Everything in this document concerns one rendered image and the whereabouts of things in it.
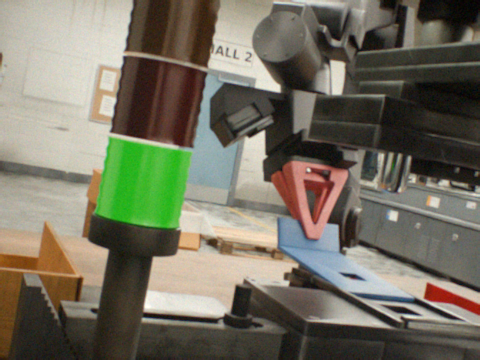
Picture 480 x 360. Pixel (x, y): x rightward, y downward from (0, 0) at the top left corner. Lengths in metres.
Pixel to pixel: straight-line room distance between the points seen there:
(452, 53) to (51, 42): 10.92
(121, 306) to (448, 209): 7.97
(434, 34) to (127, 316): 0.34
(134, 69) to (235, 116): 0.42
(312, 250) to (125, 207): 0.44
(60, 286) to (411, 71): 0.30
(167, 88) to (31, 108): 11.01
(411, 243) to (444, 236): 0.66
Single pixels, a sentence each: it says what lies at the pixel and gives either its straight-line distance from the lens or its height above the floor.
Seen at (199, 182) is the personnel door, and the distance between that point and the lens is 11.71.
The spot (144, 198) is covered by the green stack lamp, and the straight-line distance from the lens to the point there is 0.29.
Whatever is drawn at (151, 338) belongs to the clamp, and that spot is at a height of 0.96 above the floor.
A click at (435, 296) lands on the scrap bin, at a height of 0.95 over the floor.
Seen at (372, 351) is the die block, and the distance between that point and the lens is 0.51.
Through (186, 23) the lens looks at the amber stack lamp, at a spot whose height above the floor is 1.14.
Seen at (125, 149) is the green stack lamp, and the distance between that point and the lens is 0.30.
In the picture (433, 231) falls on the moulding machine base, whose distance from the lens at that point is 8.40.
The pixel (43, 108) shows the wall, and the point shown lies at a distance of 11.30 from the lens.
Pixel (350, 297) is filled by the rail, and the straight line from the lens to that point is 0.57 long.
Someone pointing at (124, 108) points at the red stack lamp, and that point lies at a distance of 0.30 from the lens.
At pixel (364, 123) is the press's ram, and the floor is 1.12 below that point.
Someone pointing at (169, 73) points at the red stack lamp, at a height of 1.11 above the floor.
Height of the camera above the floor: 1.09
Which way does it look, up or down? 3 degrees down
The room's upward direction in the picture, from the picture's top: 11 degrees clockwise
